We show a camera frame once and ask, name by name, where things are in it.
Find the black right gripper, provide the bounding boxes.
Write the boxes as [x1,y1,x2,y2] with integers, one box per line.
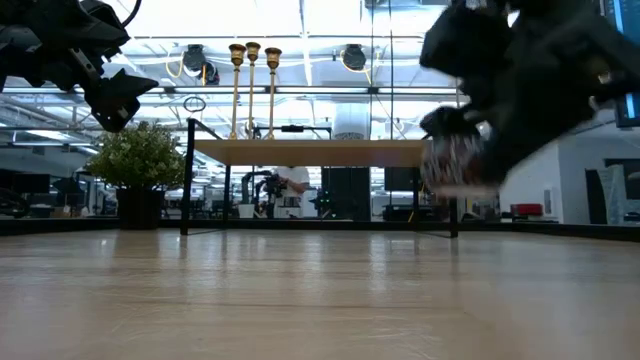
[418,2,601,186]

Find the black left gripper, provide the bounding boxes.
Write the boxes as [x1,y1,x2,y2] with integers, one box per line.
[37,0,161,134]

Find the dark patterned candle tin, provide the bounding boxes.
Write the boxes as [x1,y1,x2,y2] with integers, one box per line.
[421,133,501,199]

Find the tall brass candlestick holder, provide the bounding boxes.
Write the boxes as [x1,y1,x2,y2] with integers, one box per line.
[244,41,262,141]

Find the artificial green plant black pot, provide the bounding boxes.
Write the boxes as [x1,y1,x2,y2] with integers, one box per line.
[84,119,187,231]

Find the red box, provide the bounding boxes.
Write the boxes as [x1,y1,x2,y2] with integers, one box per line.
[509,202,545,218]

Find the black round ceiling fixture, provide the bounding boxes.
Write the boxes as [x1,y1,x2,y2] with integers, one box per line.
[181,43,221,86]
[340,43,369,72]

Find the black cabinet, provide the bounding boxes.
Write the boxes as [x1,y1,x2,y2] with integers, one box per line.
[319,167,372,222]

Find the computer monitor blue screen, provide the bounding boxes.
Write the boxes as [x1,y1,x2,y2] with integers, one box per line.
[602,0,640,129]

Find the wooden riser shelf black legs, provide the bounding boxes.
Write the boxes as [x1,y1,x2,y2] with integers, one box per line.
[179,117,461,240]

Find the person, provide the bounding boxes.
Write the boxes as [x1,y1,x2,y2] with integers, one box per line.
[272,165,312,220]

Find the white cylindrical duct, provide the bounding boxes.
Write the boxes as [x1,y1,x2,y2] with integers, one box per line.
[332,102,371,135]

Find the black aluminium table frame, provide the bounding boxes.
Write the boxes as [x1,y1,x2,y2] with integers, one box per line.
[0,215,640,244]

